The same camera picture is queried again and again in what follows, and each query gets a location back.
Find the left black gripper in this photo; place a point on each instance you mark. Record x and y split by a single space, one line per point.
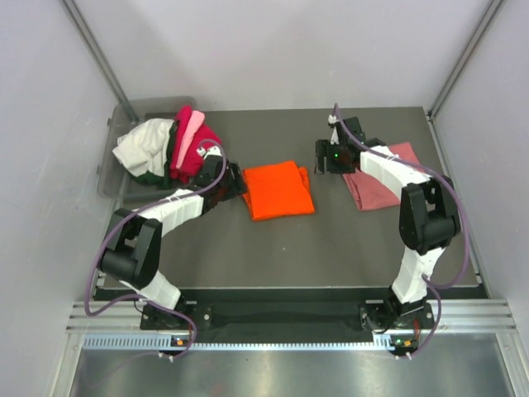
236 184

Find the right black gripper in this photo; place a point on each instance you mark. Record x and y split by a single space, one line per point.
324 149

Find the orange t shirt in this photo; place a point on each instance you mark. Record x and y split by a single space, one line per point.
278 190

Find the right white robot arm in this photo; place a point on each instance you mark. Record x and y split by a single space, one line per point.
428 214

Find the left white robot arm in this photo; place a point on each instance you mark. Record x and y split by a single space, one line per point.
130 251

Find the magenta t shirt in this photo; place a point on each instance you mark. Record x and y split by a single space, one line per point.
202 140

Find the light pink t shirt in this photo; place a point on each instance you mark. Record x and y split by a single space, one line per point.
194 123

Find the dark green t shirt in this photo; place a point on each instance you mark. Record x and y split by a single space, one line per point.
164 182

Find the white t shirt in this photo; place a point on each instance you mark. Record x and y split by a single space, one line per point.
144 149

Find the grey plastic bin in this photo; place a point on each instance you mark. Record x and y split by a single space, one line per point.
114 181

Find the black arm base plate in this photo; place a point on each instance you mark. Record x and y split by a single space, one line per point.
292 315

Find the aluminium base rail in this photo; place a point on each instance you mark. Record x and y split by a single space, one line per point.
457 316

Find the right aluminium frame post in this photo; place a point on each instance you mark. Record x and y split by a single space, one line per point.
476 37

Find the aluminium frame post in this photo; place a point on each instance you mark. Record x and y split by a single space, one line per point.
476 37
76 16

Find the left aluminium frame post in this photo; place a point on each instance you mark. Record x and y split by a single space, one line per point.
76 16

